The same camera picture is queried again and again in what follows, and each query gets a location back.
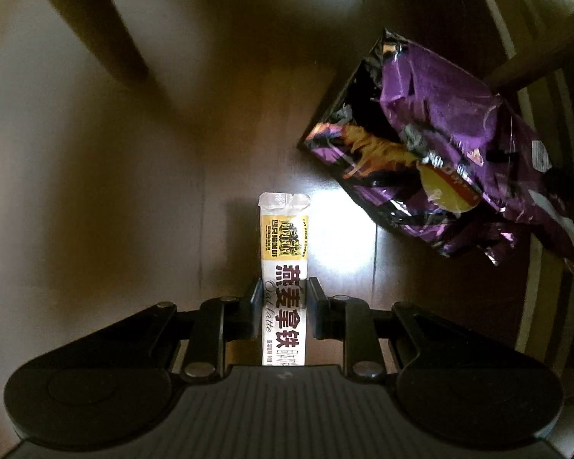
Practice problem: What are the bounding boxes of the white and yellow coffee sachet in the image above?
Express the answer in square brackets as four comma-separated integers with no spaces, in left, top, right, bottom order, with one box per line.
[258,192,311,368]

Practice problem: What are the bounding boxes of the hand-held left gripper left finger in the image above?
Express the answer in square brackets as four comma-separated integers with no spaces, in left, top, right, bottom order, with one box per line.
[99,276,265,384]

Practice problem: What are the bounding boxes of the wooden bed frame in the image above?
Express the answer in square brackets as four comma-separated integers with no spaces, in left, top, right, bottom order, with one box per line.
[469,0,574,379]

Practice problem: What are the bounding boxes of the wooden chair with black seat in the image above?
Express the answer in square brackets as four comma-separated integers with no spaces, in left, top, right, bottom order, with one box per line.
[24,0,574,94]

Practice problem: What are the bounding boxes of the purple chip bag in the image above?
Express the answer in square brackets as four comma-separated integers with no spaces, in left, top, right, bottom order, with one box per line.
[297,29,574,276]

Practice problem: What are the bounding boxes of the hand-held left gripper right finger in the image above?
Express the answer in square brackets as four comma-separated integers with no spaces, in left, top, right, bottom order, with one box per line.
[306,276,480,384]

